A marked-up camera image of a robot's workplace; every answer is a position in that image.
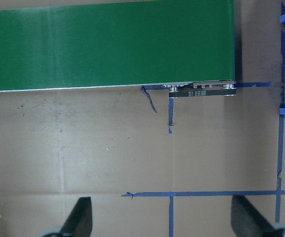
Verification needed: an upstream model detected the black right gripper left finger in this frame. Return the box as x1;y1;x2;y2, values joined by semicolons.
59;197;93;237

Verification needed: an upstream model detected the green conveyor belt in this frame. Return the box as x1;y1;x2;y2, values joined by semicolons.
0;0;235;92

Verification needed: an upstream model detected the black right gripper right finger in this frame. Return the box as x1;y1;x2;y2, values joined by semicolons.
231;195;276;237

